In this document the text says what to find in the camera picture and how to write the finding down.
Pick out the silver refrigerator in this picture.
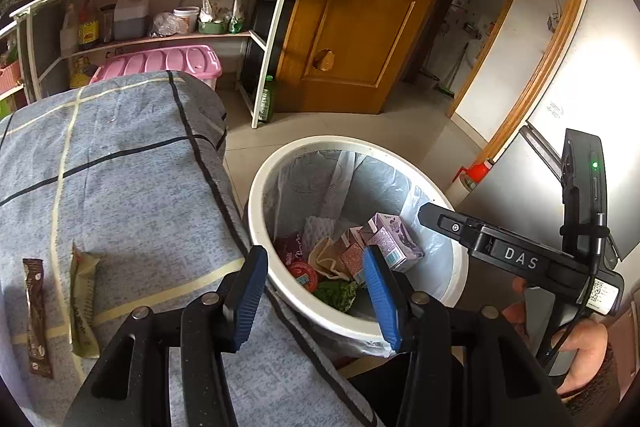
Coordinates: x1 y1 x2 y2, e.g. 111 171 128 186
480 0 640 265

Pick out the purple snack wrapper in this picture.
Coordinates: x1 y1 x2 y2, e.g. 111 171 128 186
282 232 313 265

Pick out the clear plastic bin liner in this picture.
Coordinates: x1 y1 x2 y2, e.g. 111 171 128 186
265 147 453 358

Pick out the green plastic bottle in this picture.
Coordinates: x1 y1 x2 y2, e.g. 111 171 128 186
257 75 277 124

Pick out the white round trash bin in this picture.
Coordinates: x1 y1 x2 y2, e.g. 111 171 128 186
248 135 469 343

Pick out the brown jar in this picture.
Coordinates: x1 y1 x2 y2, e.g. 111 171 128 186
100 4 116 42

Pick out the white metal shelf rack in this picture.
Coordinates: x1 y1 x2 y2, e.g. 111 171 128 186
10 0 318 130

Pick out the white food bag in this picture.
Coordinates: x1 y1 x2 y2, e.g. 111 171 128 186
200 0 236 25

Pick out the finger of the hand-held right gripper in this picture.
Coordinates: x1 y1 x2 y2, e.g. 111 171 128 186
418 202 488 258

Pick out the beige snack wrapper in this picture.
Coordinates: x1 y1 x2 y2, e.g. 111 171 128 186
69 243 101 359

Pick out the black appliance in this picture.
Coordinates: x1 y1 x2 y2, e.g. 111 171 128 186
239 0 293 108

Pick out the blue checked blanket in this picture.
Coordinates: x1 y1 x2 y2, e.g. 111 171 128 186
0 71 381 427

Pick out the white tub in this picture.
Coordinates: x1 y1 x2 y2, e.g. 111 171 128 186
172 6 201 32

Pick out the jug of dark liquid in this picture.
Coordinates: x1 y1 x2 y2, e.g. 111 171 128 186
113 0 151 40

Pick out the red thermos flask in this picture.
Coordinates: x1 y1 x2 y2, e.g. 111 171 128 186
452 159 496 192

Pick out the person's right forearm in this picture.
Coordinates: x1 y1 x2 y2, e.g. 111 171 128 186
560 337 633 425

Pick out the pink plastic storage box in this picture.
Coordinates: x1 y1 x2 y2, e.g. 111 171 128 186
90 45 222 92

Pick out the crumpled clear plastic bag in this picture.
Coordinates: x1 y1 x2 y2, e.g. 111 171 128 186
150 12 188 38

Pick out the oil bottle yellow label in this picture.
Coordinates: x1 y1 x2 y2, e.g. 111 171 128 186
77 0 101 50

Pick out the pink basket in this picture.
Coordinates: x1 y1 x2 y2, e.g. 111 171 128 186
0 59 23 92

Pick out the red drink carton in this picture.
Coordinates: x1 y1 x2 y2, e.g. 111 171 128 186
340 227 373 284

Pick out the brown stick sachet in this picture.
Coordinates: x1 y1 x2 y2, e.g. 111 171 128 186
22 258 53 379

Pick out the white foam fruit net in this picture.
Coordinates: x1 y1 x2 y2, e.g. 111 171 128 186
304 215 341 253

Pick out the green leafy vegetable scrap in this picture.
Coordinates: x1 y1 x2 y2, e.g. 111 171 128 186
314 279 366 313

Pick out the light purple drink carton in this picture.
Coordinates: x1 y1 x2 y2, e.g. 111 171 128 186
367 213 426 272

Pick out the orange round lid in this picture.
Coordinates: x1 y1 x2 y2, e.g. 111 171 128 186
289 262 318 292

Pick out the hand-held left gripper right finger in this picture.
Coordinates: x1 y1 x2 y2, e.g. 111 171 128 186
362 246 576 427

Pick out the wooden door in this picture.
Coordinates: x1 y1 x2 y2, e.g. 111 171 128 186
275 0 476 115

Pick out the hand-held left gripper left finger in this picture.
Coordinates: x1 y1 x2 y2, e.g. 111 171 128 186
62 246 271 427

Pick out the person's right hand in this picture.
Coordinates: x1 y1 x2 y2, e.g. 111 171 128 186
501 276 613 400

